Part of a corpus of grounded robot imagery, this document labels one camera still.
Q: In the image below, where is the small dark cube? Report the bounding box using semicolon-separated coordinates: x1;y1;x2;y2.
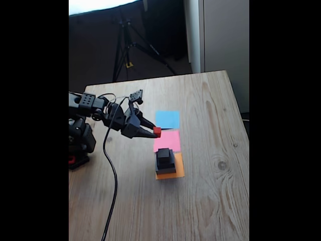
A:
156;148;171;164

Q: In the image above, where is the medium dark block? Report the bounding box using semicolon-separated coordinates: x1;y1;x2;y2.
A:
155;151;176;170

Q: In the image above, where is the large grey block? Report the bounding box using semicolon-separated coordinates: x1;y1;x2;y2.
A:
155;162;177;176

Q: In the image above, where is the blue paper sheet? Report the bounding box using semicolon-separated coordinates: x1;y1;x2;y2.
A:
155;110;181;130

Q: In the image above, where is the pink paper sheet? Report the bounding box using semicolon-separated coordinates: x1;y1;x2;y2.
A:
153;130;182;153

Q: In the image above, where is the orange paper sheet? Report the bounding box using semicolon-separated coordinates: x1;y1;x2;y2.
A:
154;152;185;181

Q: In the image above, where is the tall black tripod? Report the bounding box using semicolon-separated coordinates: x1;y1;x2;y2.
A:
112;15;179;82

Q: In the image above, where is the bright white light panel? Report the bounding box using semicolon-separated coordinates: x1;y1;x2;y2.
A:
69;0;141;16

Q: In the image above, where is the white cabinet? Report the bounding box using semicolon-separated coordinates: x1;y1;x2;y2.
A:
184;0;250;113

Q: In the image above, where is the small wrist camera board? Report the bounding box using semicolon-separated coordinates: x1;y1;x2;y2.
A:
129;88;144;105

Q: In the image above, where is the black camera cable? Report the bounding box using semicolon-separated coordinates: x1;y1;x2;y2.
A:
100;96;130;241

